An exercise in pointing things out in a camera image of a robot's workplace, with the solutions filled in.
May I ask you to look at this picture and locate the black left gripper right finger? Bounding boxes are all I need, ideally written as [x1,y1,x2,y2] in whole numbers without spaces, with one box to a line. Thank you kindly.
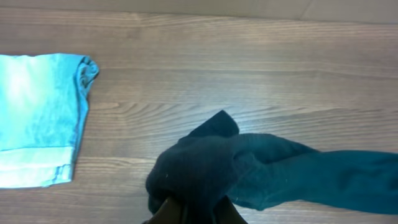
[214,197,248,224]

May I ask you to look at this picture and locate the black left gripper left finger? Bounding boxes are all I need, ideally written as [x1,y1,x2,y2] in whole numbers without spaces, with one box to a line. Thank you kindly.
[142,197,187,224]

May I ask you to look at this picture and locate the black t-shirt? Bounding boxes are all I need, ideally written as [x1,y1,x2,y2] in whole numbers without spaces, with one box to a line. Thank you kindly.
[146,111,397,222]

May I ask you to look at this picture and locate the folded light blue jeans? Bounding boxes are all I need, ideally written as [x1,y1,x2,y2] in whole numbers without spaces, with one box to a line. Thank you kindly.
[1,54,99,189]

